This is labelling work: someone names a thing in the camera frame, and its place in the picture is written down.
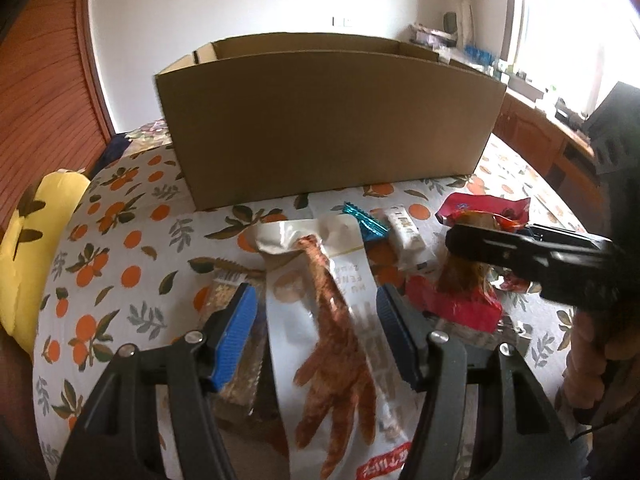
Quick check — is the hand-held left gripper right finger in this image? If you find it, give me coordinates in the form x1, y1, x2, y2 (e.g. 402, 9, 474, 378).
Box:
376, 284, 583, 480

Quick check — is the wooden cabinet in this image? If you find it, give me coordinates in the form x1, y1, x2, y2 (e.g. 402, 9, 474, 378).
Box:
492, 60, 608, 216

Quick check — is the wooden slatted panel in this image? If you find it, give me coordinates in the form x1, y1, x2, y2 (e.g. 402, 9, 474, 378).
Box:
0, 0, 118, 241

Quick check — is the teal candy wrapper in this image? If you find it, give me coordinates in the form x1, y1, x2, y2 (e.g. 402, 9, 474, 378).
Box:
342, 201, 390, 243

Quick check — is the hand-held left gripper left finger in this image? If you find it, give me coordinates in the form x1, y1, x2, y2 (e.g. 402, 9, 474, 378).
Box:
55, 282, 258, 480

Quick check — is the yellow plush pillow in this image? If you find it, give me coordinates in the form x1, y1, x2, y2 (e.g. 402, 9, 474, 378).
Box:
0, 169, 92, 361

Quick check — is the white curtain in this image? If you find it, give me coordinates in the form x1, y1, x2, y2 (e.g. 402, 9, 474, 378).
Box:
447, 0, 476, 61

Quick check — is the pile of papers and boxes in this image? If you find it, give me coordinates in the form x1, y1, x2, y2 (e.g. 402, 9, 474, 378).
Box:
407, 22, 463, 51

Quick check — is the person's right hand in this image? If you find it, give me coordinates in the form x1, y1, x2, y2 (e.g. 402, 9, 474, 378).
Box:
562, 305, 640, 426

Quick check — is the brown cereal bar packet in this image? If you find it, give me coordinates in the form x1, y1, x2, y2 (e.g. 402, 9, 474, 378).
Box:
197, 260, 268, 416

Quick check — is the floral cloth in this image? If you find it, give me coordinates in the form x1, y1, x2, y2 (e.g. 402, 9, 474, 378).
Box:
122, 119, 173, 153

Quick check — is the brown cardboard box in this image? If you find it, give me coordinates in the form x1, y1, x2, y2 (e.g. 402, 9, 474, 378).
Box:
152, 34, 508, 212

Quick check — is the dark blue cloth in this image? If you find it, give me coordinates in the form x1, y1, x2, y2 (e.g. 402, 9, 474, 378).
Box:
92, 132, 133, 178

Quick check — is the red chicken leg packet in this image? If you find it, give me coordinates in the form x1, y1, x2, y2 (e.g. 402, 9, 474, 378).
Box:
405, 192, 541, 333

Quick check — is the small white nougat packet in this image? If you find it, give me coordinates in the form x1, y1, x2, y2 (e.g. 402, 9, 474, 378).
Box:
384, 205, 430, 268

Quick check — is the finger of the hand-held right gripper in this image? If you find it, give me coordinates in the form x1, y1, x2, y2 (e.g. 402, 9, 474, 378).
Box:
445, 224, 551, 281
520, 225, 617, 252

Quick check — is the white chicken feet packet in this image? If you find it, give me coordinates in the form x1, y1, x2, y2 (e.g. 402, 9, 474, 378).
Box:
247, 215, 416, 480

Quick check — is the windowsill clutter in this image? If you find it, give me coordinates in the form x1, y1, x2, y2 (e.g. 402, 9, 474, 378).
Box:
492, 60, 587, 128

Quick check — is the window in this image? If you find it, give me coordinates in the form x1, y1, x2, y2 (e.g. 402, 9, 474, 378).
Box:
510, 0, 640, 116

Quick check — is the orange print tablecloth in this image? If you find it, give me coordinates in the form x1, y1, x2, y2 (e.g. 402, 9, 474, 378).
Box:
32, 120, 611, 480

